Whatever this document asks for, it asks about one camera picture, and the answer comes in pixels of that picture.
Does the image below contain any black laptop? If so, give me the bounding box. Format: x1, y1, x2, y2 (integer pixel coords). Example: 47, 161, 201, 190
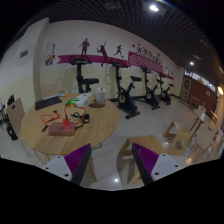
35, 96, 62, 110

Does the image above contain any black exercise bike middle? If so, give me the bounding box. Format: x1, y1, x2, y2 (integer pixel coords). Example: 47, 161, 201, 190
110, 59, 142, 119

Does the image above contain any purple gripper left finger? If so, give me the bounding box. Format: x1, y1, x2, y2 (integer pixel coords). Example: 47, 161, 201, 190
43, 144, 92, 185

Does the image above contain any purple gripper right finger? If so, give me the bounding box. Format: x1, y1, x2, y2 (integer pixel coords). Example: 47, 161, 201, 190
132, 143, 182, 185

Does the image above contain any black exercise bike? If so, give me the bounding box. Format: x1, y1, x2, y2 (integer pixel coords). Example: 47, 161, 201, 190
141, 66, 160, 110
157, 72, 173, 105
110, 59, 142, 119
69, 55, 99, 93

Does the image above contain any wooden stool near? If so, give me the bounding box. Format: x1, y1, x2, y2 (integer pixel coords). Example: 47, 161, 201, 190
116, 135, 165, 185

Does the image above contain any black cable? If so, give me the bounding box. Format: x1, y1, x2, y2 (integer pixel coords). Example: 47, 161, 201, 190
70, 111, 91, 130

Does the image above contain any wooden chair far right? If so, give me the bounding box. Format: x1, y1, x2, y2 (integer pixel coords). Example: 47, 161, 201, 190
190, 105, 218, 151

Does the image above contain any wooden stool right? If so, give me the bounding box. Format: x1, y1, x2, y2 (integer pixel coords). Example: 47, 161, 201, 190
163, 121, 191, 156

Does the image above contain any green cable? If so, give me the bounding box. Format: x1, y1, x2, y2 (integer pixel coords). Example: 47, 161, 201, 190
64, 98, 88, 126

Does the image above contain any black exercise bike left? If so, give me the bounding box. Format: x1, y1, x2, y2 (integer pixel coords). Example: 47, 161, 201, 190
69, 55, 99, 93

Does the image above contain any black exercise bike far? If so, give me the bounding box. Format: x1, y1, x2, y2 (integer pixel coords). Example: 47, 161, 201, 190
157, 72, 173, 105

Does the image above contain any red cable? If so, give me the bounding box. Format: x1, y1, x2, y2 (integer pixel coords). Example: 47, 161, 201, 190
40, 109, 63, 128

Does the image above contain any wooden stool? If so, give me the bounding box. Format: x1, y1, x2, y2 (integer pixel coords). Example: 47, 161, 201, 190
163, 121, 191, 156
116, 135, 165, 185

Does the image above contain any red charger plug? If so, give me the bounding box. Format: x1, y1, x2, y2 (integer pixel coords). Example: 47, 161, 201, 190
63, 115, 71, 129

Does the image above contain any round wooden table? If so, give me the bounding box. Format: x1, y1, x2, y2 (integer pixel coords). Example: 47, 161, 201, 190
21, 93, 120, 155

